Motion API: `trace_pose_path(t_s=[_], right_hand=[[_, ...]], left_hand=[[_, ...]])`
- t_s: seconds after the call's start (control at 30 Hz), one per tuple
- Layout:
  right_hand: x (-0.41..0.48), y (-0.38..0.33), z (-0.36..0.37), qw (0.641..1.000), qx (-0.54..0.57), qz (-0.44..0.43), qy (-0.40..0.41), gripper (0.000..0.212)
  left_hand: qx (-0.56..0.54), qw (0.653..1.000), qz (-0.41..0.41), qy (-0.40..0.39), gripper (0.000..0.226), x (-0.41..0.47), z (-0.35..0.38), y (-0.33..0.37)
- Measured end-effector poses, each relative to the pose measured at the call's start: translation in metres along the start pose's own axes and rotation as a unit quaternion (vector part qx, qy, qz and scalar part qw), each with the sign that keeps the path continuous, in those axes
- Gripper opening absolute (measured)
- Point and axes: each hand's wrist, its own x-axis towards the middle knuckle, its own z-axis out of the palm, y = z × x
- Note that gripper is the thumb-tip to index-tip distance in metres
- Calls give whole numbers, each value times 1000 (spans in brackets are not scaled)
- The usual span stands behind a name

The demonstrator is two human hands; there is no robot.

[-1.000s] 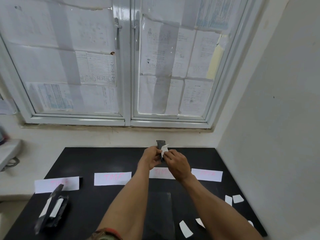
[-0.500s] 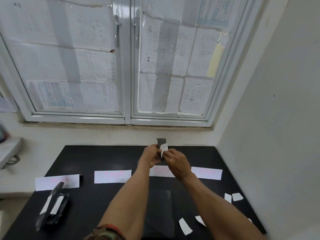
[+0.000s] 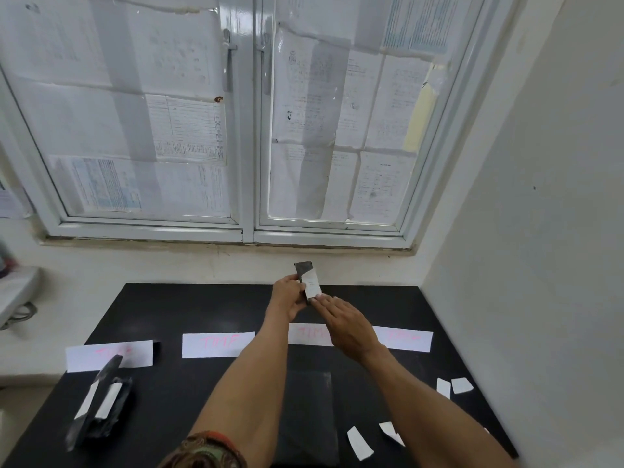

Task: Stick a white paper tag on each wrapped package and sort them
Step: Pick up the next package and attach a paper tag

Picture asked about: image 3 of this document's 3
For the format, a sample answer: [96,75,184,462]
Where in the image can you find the person's left hand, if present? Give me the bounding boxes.
[266,274,308,323]

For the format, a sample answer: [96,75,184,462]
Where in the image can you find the person's right hand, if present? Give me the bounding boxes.
[312,294,386,365]

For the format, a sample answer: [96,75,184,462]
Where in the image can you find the black card with white label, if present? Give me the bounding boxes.
[294,261,323,306]

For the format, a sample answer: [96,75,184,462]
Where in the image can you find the person's left forearm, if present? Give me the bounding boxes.
[188,309,293,451]

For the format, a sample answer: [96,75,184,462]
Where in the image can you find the person's right forearm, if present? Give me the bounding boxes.
[361,343,518,468]

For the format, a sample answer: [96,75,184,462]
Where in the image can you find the white paper strip pink writing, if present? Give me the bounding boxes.
[182,331,256,359]
[373,326,434,353]
[288,322,336,347]
[66,340,156,374]

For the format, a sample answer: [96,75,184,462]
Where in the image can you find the clear plastic sheet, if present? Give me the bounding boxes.
[279,370,338,464]

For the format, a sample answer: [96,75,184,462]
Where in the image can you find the printed papers covering window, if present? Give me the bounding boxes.
[0,0,481,226]

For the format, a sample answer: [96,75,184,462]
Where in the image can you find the patterned brown sleeve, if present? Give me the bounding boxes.
[158,430,247,468]

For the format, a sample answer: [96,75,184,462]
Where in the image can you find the pale yellow paper sheet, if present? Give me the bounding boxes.
[404,63,437,154]

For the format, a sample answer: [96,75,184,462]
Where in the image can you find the wide black packet white label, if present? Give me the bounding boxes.
[84,376,133,440]

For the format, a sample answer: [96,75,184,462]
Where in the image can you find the white side shelf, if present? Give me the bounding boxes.
[0,266,42,327]

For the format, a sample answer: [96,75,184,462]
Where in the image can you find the white window frame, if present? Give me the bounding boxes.
[0,0,518,250]

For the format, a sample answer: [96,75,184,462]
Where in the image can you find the white window handle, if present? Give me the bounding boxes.
[261,31,273,95]
[222,28,238,93]

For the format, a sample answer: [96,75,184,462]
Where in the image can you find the grey cable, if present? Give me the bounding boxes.
[0,301,39,331]

